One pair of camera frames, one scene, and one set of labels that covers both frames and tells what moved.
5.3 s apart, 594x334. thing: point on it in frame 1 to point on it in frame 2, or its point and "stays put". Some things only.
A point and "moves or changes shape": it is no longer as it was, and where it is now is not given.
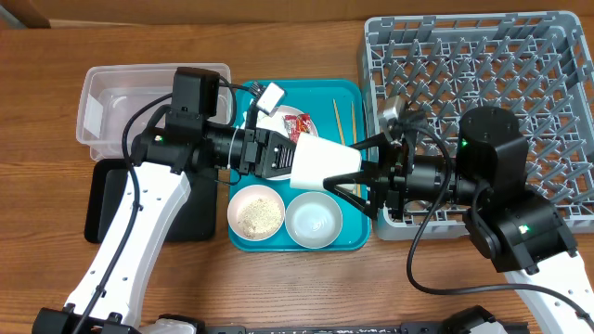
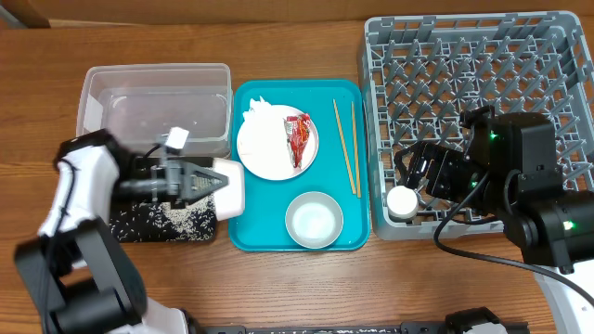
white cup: (315, 160) moves or changes shape
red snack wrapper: (295, 124) stays put
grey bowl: (314, 219) stays put
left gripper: (262, 157) to (188, 172)
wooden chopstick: (355, 142) stays put
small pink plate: (255, 212) to (230, 200)
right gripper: (392, 162) to (444, 159)
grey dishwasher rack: (538, 64) stays put
